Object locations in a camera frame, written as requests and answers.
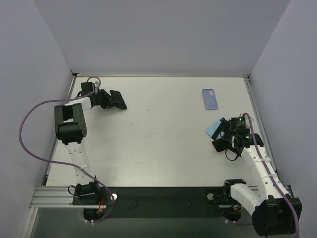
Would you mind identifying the black phone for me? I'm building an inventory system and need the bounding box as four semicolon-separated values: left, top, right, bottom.
110;90;127;110

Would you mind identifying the lilac phone case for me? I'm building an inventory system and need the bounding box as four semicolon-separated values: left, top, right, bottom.
202;89;218;110

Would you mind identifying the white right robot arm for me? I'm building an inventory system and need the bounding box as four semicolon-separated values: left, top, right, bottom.
210;113;302;238

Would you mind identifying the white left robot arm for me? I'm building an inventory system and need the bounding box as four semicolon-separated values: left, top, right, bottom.
54;81;127;204

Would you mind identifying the light blue phone case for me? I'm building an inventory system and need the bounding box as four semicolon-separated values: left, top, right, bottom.
205;117;227;137

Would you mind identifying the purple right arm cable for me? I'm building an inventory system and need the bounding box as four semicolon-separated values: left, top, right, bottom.
224;113;302;238

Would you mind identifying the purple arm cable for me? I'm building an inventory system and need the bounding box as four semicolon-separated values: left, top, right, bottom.
224;113;302;238
19;76;117;223

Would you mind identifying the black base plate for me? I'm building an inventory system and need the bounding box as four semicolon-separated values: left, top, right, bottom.
72;186;242;221

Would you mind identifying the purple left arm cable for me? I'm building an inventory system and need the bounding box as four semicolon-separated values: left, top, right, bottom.
19;76;117;223

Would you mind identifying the aluminium front rail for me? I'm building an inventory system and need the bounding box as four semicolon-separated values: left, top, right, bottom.
30;186;73;208

